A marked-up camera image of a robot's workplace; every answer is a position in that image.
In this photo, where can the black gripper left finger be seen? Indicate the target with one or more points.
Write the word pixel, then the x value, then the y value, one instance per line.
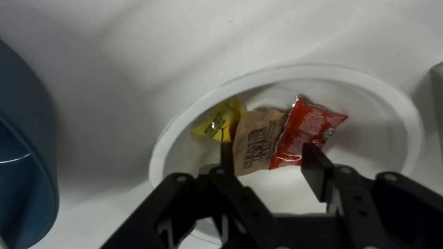
pixel 208 212

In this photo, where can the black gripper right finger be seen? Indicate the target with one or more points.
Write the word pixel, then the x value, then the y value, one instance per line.
pixel 383 212

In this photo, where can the white bowl holding sachets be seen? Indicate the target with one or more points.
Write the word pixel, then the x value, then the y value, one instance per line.
pixel 369 119

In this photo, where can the red ketchup sachet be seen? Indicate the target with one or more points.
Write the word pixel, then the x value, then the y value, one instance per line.
pixel 305 126

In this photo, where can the dark blue bowl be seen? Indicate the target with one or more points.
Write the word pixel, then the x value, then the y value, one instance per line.
pixel 23 184

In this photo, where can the brown sachet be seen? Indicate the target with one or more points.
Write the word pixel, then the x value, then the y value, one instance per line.
pixel 258 139

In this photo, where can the small yellow sachet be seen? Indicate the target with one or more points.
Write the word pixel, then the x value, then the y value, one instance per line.
pixel 217 122

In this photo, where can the grey metal napkin box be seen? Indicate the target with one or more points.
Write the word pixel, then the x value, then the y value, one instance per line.
pixel 438 106

